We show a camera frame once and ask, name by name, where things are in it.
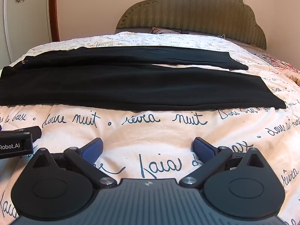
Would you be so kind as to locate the white floral wardrobe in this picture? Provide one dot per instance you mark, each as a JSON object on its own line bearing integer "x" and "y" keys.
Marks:
{"x": 23, "y": 16}

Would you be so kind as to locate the black pants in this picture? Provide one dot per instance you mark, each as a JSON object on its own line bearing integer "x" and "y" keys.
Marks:
{"x": 117, "y": 86}

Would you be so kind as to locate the brown wooden wardrobe trim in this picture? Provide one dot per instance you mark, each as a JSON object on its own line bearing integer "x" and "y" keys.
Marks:
{"x": 54, "y": 9}

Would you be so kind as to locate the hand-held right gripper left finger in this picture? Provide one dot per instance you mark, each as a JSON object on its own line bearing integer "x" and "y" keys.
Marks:
{"x": 93, "y": 150}

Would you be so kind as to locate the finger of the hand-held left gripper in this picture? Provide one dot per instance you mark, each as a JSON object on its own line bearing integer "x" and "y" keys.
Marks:
{"x": 34, "y": 132}

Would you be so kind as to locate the white script-printed blanket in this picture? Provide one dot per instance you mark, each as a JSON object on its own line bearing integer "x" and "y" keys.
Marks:
{"x": 152, "y": 131}

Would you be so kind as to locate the patterned pillow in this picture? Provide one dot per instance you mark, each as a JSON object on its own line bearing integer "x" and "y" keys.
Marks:
{"x": 168, "y": 31}

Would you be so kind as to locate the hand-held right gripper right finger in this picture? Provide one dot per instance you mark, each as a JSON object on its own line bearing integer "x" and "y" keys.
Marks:
{"x": 202, "y": 150}

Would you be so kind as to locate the olive upholstered headboard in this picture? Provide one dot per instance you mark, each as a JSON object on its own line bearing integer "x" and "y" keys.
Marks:
{"x": 192, "y": 11}

